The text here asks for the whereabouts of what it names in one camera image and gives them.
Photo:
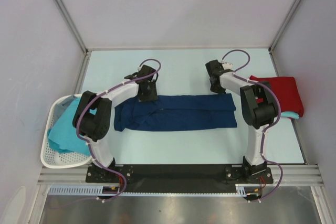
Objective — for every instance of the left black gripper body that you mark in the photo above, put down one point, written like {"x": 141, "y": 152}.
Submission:
{"x": 150, "y": 94}

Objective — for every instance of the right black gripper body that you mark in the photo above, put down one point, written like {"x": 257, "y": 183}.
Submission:
{"x": 217, "y": 89}

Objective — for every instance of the navy blue t shirt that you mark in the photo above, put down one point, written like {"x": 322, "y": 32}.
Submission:
{"x": 176, "y": 113}

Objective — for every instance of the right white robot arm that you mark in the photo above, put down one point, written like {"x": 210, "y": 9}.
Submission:
{"x": 260, "y": 108}

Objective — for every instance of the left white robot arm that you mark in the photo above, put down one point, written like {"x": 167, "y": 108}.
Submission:
{"x": 93, "y": 115}

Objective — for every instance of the folded red t shirt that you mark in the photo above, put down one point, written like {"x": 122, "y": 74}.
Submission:
{"x": 285, "y": 89}

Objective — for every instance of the grey shirt in basket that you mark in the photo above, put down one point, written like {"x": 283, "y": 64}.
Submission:
{"x": 61, "y": 106}

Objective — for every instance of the folded light blue t shirt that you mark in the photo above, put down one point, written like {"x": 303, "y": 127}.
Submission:
{"x": 290, "y": 114}

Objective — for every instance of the turquoise t shirt in basket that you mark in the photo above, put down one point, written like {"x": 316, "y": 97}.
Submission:
{"x": 62, "y": 136}

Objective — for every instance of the white laundry basket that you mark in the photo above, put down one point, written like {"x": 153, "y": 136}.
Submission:
{"x": 54, "y": 159}

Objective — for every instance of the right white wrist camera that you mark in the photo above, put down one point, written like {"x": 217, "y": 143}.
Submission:
{"x": 227, "y": 65}

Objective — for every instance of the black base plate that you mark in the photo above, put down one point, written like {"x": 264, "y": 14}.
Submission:
{"x": 179, "y": 179}

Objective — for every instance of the aluminium frame rail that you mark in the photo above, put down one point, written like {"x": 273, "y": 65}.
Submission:
{"x": 294, "y": 175}

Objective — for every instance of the light blue cable duct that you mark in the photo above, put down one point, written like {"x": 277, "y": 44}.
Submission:
{"x": 84, "y": 190}

